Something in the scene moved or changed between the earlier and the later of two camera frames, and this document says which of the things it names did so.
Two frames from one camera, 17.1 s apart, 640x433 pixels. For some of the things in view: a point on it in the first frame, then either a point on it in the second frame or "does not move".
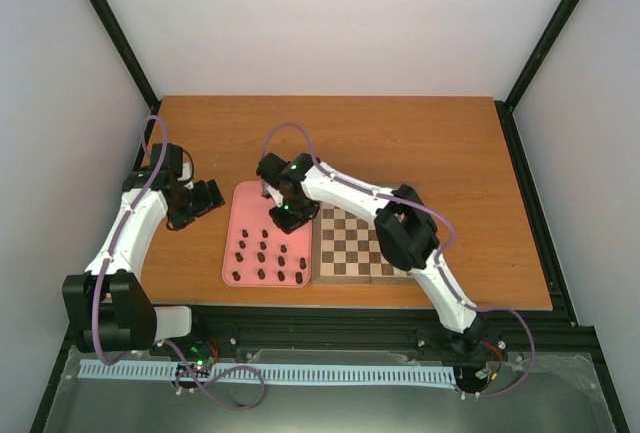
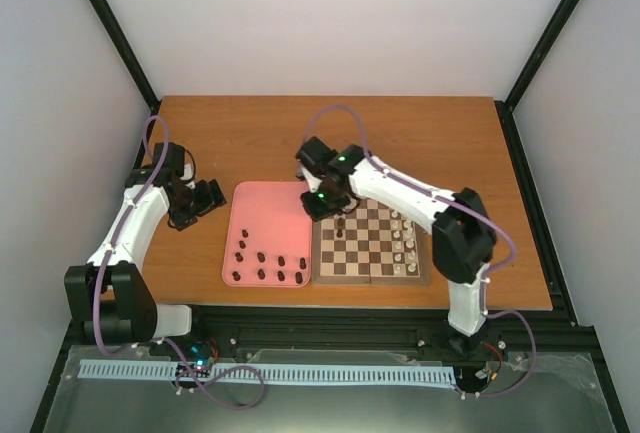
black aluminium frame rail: x=380 y=328 does not move
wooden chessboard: x=345 y=249 does not move
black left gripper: x=207 y=204 does not move
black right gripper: x=287 y=225 to x=317 y=214
